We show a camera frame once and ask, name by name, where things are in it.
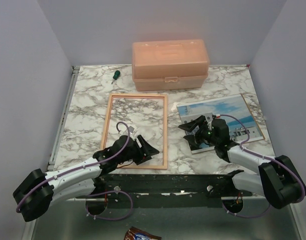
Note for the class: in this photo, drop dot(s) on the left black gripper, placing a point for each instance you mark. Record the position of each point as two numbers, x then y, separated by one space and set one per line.
147 149

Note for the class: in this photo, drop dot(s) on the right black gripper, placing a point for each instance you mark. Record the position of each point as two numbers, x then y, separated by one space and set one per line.
190 126

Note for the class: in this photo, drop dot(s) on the pink wooden picture frame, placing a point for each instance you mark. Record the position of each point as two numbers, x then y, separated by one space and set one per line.
163 97

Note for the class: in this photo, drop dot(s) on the building photo print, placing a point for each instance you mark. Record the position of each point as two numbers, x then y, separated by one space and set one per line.
234 105

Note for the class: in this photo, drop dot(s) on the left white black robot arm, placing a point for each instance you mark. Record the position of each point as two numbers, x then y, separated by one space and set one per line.
39 190

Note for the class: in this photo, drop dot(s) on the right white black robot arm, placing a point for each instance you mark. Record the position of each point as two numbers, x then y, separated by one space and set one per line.
275 178

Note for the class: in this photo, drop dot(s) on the orange translucent plastic toolbox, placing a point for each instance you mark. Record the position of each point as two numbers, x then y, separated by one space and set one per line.
169 65

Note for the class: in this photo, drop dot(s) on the brown snack wrapper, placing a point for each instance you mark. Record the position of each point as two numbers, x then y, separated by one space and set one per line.
134 233

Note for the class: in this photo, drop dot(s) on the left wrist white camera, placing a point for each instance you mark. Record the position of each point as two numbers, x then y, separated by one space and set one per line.
131 130

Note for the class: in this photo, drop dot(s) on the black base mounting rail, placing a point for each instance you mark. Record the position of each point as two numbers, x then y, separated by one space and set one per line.
120 191

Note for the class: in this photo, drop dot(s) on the green handled screwdriver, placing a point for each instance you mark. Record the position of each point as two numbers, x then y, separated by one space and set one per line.
116 75

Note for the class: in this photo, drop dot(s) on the aluminium extrusion rail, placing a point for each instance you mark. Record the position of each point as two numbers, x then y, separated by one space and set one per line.
29 226

